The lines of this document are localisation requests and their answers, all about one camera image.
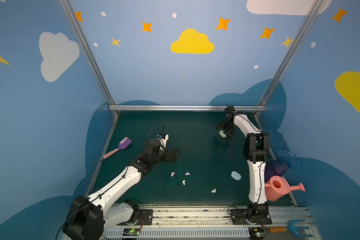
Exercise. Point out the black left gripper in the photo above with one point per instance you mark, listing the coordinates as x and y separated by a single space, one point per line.
169 154

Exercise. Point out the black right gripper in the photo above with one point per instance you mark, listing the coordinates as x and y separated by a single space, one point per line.
228 127

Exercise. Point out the white earbud charging case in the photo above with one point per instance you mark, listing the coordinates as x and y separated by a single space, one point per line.
222 134

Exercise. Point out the light blue earbud charging case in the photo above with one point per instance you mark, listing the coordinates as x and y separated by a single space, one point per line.
236 176

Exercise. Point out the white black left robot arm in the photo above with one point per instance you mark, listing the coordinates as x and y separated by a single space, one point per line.
89 217

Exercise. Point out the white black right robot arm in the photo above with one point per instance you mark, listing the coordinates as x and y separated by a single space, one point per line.
256 151

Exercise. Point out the purple pink toy scoop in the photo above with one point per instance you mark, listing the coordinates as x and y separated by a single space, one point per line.
123 144

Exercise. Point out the pink toy watering can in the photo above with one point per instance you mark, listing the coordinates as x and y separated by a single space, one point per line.
277 187

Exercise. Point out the green controller circuit board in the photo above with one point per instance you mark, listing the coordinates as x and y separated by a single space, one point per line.
131 232
257 233

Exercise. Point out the blue toy garden fork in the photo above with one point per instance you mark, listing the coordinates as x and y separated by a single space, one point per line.
292 228

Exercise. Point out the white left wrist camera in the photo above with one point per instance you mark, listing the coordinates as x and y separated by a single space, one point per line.
163 138

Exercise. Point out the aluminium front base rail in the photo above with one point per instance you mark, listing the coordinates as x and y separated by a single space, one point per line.
209 222

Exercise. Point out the aluminium left side rail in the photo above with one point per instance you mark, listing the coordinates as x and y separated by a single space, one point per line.
101 159

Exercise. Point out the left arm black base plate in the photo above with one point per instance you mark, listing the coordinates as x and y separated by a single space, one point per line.
144 217

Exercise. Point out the aluminium back frame rail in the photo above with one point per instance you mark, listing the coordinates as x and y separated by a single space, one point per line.
184 108

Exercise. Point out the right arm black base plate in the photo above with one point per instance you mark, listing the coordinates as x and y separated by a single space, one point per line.
240 217

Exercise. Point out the aluminium right corner post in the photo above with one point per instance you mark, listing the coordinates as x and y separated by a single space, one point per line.
299 38

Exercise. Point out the aluminium corner post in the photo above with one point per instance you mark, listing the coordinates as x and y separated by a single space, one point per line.
299 38
76 26

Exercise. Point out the aluminium left corner post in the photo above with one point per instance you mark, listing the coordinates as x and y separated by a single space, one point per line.
76 26

